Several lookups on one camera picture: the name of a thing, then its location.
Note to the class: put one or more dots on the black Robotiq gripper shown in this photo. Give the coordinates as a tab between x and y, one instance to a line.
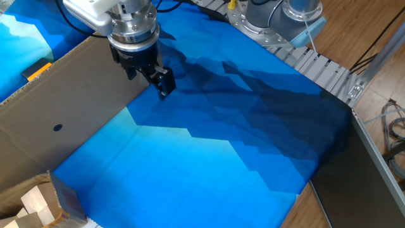
139	58

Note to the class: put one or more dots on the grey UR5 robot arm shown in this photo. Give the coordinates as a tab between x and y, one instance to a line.
269	19

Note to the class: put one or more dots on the orange black button box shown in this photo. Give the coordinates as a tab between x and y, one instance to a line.
34	70

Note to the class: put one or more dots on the silver wrist flange coupling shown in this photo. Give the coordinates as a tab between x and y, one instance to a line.
136	28

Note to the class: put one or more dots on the white silver wrist box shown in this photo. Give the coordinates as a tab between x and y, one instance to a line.
88	12

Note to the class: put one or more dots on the blue landscape print cloth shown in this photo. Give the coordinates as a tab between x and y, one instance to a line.
196	164

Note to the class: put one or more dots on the yellow plastic clip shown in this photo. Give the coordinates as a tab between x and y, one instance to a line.
232	4

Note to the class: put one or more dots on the small open cardboard box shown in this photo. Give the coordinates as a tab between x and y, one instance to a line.
68	202

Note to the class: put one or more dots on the white zip tie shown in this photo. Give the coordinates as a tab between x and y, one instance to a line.
309	30

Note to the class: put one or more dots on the light wooden block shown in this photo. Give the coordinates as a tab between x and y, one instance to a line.
25	221
33	199
46	216
22	212

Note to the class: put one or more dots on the dark grey board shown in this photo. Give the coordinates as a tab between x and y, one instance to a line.
354	183

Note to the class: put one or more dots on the large cardboard wall sheet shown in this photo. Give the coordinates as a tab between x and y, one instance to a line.
63	95

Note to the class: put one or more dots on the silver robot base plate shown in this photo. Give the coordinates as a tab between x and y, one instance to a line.
240	19

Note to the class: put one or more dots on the silver corner bracket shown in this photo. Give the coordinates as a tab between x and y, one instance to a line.
355	92

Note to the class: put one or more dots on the aluminium frame rail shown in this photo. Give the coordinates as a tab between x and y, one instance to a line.
379	155
383	57

